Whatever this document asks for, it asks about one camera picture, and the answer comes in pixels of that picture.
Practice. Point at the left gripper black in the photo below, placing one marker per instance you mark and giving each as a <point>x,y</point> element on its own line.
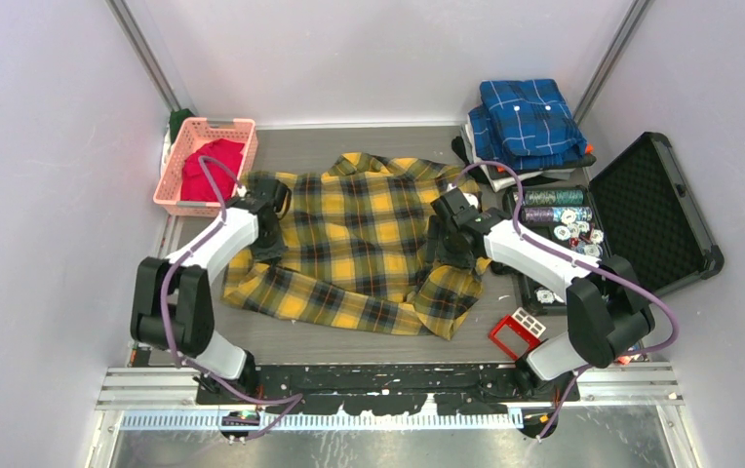
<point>274,253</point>

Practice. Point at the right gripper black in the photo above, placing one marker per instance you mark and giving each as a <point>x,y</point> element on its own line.
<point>436,249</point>

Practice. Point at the yellow plaid flannel shirt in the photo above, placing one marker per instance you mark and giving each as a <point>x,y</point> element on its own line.
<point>359,254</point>

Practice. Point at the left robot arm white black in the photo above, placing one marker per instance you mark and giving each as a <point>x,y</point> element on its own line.
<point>173,309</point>

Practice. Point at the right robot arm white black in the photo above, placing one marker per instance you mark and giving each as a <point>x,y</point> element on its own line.
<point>607,311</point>

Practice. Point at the pink plastic laundry basket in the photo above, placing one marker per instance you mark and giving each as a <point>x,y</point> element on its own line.
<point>194,133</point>

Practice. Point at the white folded garment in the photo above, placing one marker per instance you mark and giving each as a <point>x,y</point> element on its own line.
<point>497,178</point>

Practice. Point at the red garment in basket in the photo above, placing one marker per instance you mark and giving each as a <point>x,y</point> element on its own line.
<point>211,169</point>

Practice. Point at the green and white cloth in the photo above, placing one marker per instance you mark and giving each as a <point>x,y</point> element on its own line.
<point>174,125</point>

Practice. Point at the blue plaid folded shirt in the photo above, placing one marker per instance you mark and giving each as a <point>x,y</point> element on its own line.
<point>526,125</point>

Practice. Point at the black foam-lined carrying case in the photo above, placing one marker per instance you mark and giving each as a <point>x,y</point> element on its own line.
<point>639,207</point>

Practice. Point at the red plastic frame block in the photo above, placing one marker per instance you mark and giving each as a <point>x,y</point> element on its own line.
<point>517,333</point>

